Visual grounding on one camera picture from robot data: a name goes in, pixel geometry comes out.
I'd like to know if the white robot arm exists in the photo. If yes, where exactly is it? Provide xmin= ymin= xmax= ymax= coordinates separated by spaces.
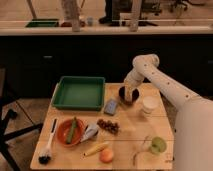
xmin=124 ymin=54 xmax=213 ymax=171

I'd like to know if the dark brown bowl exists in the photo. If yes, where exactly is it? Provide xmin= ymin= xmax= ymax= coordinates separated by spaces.
xmin=119 ymin=86 xmax=140 ymax=105

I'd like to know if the yellow corn cob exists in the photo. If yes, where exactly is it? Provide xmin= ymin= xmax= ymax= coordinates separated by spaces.
xmin=84 ymin=142 xmax=109 ymax=156

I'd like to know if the wooden table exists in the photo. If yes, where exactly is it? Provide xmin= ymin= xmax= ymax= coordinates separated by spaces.
xmin=29 ymin=82 xmax=184 ymax=171

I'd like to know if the black office chair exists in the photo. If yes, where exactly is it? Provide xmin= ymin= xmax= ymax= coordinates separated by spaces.
xmin=0 ymin=68 xmax=43 ymax=171

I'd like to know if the green plastic cup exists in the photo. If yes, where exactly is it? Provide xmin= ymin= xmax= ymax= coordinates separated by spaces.
xmin=149 ymin=137 xmax=167 ymax=155

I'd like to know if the white paper cup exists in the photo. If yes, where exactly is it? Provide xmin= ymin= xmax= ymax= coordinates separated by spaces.
xmin=142 ymin=96 xmax=158 ymax=114

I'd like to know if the orange fruit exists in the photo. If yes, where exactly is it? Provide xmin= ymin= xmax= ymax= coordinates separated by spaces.
xmin=99 ymin=148 xmax=114 ymax=163

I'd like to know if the blue sponge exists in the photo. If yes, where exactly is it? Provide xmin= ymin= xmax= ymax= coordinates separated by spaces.
xmin=104 ymin=99 xmax=118 ymax=115

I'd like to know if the background green tray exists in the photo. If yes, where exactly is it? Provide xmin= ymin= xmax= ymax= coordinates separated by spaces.
xmin=25 ymin=19 xmax=59 ymax=28

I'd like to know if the white black dish brush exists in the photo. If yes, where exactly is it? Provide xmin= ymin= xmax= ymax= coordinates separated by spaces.
xmin=38 ymin=119 xmax=57 ymax=164

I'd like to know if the green cucumber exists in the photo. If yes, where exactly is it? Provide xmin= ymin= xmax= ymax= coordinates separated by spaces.
xmin=66 ymin=117 xmax=77 ymax=144

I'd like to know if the green plastic tray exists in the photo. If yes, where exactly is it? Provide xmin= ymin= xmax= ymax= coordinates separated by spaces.
xmin=52 ymin=76 xmax=105 ymax=111

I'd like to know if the bunch of dark grapes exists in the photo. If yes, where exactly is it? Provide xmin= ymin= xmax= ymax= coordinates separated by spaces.
xmin=97 ymin=119 xmax=119 ymax=135

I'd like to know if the orange plastic bowl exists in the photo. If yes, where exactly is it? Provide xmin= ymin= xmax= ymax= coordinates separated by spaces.
xmin=56 ymin=119 xmax=85 ymax=147

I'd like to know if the background blue cup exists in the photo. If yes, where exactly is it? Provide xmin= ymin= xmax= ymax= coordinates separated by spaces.
xmin=87 ymin=17 xmax=94 ymax=27

